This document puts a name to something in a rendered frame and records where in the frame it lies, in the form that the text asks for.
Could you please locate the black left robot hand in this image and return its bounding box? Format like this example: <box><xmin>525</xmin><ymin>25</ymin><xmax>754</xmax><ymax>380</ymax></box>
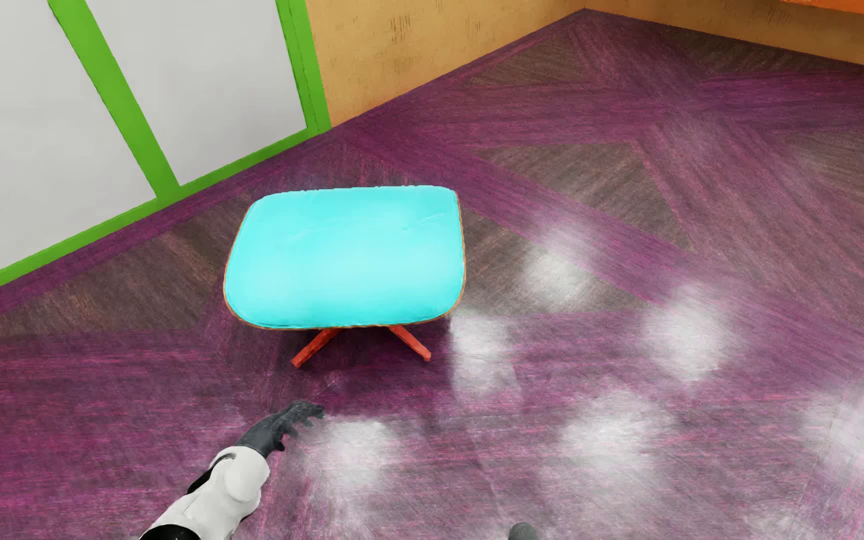
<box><xmin>235</xmin><ymin>400</ymin><xmax>326</xmax><ymax>459</ymax></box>

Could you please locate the teal cushioned chair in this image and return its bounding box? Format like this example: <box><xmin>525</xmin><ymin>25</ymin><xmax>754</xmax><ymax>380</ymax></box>
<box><xmin>222</xmin><ymin>185</ymin><xmax>468</xmax><ymax>369</ymax></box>

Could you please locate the green framed white window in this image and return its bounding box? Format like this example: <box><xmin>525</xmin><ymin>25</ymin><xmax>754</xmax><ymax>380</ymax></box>
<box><xmin>0</xmin><ymin>0</ymin><xmax>333</xmax><ymax>310</ymax></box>

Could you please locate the orange furniture edge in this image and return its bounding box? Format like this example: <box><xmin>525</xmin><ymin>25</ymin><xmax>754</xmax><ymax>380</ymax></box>
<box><xmin>780</xmin><ymin>0</ymin><xmax>864</xmax><ymax>22</ymax></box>

